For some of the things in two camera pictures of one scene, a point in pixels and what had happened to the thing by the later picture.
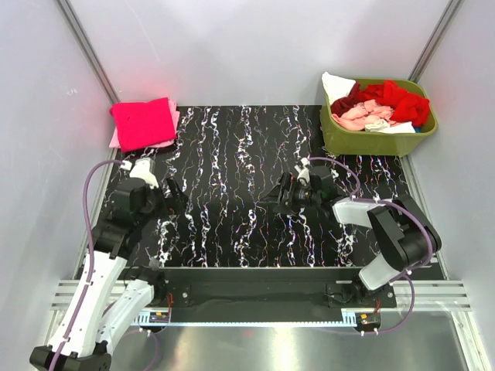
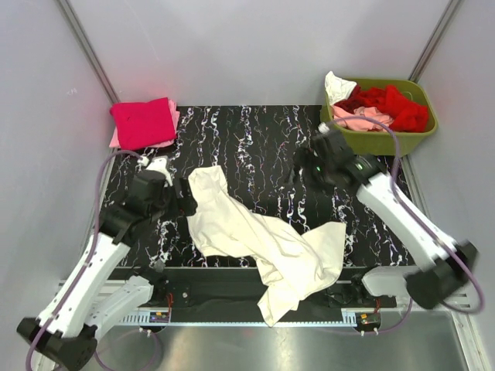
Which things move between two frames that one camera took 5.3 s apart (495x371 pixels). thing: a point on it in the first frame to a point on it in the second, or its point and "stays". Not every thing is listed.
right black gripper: x=275 y=195 to x=303 y=158
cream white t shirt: x=383 y=126 to x=291 y=265
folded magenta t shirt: x=142 y=125 stays
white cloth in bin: x=336 y=86 stays
